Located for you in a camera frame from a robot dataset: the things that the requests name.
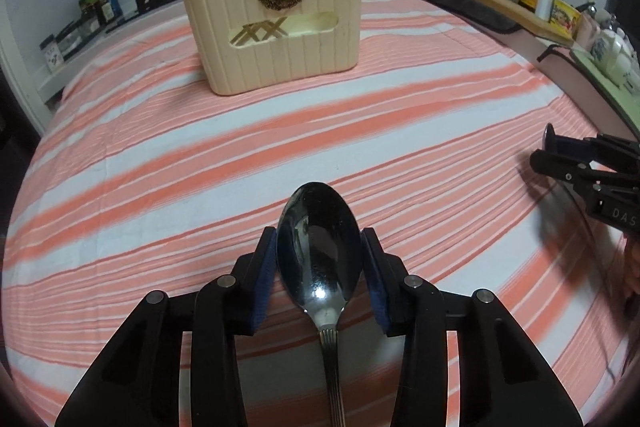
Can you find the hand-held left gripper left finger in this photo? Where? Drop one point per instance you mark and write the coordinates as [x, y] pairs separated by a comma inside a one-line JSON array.
[[262, 287]]

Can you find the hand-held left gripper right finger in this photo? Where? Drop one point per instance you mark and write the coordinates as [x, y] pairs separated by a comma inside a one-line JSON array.
[[377, 292]]

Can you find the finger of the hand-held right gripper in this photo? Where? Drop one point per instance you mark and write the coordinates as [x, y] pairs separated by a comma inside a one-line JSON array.
[[555, 164], [575, 148]]

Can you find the small metal spoon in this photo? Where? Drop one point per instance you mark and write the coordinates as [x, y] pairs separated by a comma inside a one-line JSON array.
[[548, 137]]

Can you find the large metal spoon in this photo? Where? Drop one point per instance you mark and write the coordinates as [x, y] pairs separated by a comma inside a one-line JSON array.
[[317, 247]]

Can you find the beige utensil holder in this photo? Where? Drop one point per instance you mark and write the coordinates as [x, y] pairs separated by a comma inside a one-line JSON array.
[[270, 62]]

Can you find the person's right hand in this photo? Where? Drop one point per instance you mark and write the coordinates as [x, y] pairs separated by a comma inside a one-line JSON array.
[[634, 269]]

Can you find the green tray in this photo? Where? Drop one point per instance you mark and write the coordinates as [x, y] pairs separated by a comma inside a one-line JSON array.
[[600, 82]]

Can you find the white teapot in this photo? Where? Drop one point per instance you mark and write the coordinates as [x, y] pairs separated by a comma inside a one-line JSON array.
[[610, 52]]

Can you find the pink cup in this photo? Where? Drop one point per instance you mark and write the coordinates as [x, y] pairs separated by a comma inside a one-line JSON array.
[[586, 32]]

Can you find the wooden cutting board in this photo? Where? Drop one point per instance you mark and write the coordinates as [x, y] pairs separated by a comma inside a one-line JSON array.
[[542, 29]]

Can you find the yellow packet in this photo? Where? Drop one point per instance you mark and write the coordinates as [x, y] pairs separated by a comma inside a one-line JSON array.
[[565, 17]]

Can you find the black pad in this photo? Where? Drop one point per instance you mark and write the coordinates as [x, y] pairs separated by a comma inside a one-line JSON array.
[[465, 4]]

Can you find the white labelled spice jar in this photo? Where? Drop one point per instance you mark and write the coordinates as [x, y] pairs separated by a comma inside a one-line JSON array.
[[54, 57]]

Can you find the dark sauce bottle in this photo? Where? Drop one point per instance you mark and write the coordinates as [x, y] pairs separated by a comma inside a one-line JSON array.
[[111, 4]]

